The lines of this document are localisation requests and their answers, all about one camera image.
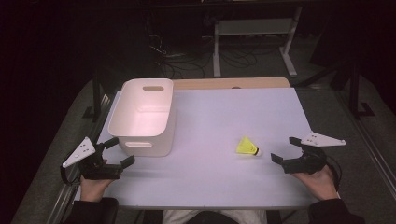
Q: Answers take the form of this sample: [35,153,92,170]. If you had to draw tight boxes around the light wooden board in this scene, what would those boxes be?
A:
[172,77,291,91]

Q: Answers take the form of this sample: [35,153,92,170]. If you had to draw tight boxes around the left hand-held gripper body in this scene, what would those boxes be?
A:
[61,136,124,181]

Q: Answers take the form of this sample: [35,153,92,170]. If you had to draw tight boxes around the white metal desk frame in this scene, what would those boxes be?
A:
[212,6,304,78]

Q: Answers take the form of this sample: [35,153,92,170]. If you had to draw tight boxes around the yellow shuttlecock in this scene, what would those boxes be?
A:
[235,135,262,157]

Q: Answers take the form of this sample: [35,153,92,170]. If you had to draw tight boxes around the tangled floor cables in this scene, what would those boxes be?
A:
[148,31,207,79]

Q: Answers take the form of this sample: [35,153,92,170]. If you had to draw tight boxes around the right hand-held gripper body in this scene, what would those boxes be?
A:
[281,131,347,175]

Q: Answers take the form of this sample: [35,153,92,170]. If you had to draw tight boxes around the black metal stand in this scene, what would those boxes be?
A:
[81,72,110,123]
[329,58,376,121]

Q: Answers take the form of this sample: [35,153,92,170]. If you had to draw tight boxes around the person's left hand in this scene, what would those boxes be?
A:
[79,175,115,203]

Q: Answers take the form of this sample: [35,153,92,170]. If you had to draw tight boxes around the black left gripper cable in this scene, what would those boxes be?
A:
[59,163,82,187]

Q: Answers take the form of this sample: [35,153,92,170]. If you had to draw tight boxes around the white plastic storage bin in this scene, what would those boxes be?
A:
[106,77,176,158]

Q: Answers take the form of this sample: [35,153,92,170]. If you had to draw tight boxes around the person's torso light clothing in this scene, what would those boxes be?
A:
[162,209,269,224]

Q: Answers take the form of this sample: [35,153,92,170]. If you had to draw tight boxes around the metal floor rail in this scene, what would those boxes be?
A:
[46,92,114,224]
[335,89,396,201]

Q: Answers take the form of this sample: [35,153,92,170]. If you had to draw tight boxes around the person's right hand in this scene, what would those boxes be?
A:
[290,164,341,202]

